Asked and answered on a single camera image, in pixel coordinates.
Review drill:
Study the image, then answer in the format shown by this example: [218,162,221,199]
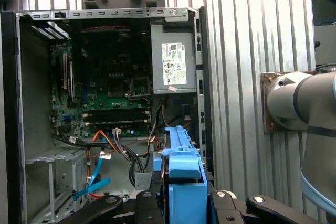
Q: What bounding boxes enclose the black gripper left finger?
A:
[56,171,161,224]

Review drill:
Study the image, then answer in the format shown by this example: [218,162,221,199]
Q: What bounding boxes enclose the orange black power wire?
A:
[86,149,107,200]

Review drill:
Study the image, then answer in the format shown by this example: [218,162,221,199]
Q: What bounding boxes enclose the grey metal disk bay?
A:
[25,147,89,224]

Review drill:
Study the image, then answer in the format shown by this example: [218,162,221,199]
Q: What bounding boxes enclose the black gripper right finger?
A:
[206,172,324,224]

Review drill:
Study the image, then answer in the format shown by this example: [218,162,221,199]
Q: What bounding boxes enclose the hard disk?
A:
[153,125,211,224]

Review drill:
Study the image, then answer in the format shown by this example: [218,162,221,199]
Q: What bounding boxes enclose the CPU socket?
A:
[107,76,130,99]

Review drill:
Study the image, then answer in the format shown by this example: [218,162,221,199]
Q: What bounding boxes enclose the black cable bundle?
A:
[52,133,153,188]

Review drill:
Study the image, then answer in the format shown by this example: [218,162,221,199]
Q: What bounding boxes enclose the blue SATA wire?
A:
[72,153,111,201]

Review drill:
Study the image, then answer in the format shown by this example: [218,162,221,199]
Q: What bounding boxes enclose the grey metal drive cage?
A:
[134,172,154,191]

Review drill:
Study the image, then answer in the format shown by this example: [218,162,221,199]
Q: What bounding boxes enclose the grey power supply unit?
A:
[150,23,197,95]

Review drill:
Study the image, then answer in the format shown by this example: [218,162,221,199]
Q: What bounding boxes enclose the tan expansion slot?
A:
[61,52,68,90]

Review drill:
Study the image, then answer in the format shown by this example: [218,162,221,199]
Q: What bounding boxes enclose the black RAM slot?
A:
[82,108,152,120]
[83,119,151,128]

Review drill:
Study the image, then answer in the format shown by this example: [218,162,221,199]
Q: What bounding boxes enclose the green motherboard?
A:
[49,24,154,138]

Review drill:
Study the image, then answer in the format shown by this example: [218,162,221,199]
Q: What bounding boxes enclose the thin metal locking lever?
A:
[127,93,153,102]

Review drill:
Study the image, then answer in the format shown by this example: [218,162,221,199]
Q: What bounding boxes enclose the square brown base plate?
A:
[260,70,320,135]

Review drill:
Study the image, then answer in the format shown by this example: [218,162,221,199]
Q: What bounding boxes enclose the yellow wire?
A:
[161,98,191,130]

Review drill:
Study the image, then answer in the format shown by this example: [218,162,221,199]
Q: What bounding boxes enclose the red twisted wire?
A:
[80,25,130,33]

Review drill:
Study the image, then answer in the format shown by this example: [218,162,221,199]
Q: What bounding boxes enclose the metal socket cover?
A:
[128,76,153,98]

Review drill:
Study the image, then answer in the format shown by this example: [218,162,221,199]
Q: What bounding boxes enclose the black graphics card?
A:
[67,60,77,102]

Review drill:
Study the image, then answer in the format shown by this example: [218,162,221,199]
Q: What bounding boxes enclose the grey control box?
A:
[313,24,336,65]

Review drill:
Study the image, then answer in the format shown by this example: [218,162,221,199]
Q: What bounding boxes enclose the black PC case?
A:
[0,6,215,224]

